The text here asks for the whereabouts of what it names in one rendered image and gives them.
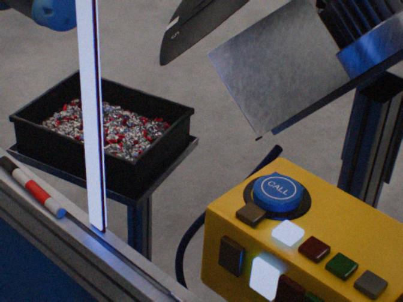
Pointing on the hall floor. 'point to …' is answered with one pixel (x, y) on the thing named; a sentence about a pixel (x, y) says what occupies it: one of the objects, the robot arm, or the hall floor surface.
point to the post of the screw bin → (141, 228)
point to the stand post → (372, 139)
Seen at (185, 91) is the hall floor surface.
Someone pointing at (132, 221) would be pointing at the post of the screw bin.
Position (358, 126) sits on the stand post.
